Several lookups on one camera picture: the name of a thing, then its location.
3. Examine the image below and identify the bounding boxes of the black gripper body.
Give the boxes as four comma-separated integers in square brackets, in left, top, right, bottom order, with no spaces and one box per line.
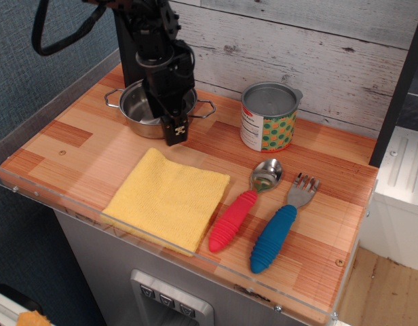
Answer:
[136,39,195,117]

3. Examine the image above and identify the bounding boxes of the black vertical post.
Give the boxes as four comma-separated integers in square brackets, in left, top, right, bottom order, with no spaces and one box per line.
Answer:
[113,10,146,87]
[368,0,418,168]

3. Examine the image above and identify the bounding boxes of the black vertical post right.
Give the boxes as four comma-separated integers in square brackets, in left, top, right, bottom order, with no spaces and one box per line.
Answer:
[368,0,418,168]

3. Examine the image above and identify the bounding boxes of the orange object bottom left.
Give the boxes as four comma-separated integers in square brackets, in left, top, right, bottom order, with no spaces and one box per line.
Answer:
[16,310,52,326]

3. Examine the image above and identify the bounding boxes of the red handled spoon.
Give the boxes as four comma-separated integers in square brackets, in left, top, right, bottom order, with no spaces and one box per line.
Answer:
[208,158,282,253]

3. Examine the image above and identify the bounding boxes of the black braided cable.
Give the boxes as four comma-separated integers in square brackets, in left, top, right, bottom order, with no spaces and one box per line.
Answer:
[31,0,107,57]

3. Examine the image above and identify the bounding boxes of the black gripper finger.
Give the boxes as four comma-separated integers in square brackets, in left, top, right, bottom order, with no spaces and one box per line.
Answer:
[146,89,170,118]
[161,114,189,146]

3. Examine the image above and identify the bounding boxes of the black vertical post left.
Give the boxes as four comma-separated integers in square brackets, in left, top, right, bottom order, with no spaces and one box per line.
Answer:
[113,10,146,87]

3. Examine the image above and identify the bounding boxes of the silver button control panel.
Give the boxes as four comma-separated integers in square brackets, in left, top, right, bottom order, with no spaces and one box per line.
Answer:
[130,269,215,326]

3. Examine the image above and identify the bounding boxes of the toy food can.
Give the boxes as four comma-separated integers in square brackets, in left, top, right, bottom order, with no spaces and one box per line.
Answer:
[240,81,303,153]

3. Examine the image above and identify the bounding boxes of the yellow dish towel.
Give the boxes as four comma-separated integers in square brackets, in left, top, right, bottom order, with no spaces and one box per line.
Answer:
[101,148,230,257]

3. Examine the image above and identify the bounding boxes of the small stainless steel pot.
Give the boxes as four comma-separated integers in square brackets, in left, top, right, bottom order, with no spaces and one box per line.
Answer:
[104,81,216,140]

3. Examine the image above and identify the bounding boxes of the blue handled fork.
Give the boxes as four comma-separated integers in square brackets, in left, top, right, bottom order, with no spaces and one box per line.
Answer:
[250,173,320,274]

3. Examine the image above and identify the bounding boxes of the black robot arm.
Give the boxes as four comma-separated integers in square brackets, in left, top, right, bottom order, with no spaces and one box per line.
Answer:
[96,1,196,146]

